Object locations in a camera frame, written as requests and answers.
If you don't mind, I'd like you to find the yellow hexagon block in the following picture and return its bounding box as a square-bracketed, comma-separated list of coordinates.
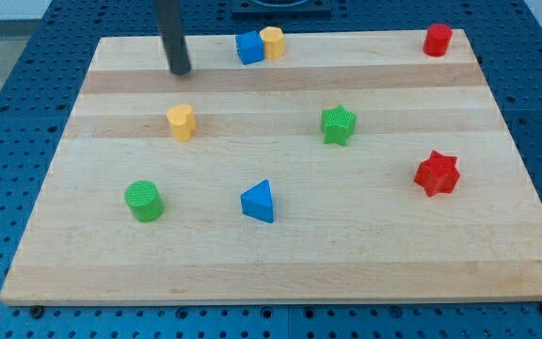
[259, 26, 285, 59]

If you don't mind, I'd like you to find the blue triangle block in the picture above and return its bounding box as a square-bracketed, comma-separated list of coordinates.
[240, 180, 275, 223]

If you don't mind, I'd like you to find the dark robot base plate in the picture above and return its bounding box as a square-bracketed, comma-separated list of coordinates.
[231, 0, 332, 18]

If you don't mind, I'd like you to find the green star block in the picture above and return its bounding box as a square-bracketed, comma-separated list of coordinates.
[320, 105, 357, 146]

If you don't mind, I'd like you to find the red cylinder block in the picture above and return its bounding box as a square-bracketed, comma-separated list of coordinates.
[422, 24, 453, 57]

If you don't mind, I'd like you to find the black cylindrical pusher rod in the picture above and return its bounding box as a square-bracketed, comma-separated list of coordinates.
[153, 0, 191, 76]

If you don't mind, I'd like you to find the blue cube block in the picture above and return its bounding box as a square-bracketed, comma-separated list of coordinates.
[235, 31, 264, 65]

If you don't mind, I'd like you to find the light wooden board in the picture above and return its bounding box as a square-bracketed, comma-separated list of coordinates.
[0, 29, 542, 306]

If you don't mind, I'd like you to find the green cylinder block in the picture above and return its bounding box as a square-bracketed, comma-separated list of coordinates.
[124, 180, 165, 222]

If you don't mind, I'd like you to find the yellow heart block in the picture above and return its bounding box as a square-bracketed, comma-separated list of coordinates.
[167, 104, 197, 142]

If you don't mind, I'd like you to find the red star block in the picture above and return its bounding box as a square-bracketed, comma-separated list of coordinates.
[414, 150, 460, 197]

